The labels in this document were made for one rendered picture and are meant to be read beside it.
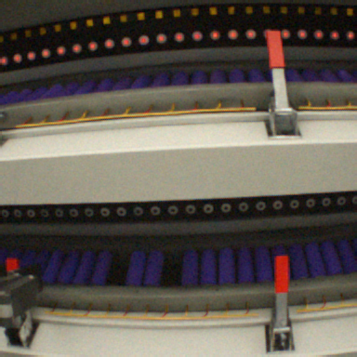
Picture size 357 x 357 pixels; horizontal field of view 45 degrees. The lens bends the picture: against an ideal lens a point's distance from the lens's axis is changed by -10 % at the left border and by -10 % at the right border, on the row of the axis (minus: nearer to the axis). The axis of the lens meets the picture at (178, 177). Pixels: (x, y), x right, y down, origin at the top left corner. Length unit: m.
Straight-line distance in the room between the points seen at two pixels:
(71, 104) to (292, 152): 0.21
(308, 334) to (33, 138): 0.33
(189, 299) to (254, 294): 0.07
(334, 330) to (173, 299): 0.17
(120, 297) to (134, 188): 0.15
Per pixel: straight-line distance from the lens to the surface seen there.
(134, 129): 0.41
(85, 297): 0.49
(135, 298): 0.48
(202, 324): 0.46
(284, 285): 0.43
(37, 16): 0.61
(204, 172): 0.37
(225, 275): 0.50
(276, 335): 0.45
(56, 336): 0.49
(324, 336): 0.46
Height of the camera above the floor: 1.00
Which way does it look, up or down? 11 degrees down
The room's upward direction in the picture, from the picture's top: 4 degrees counter-clockwise
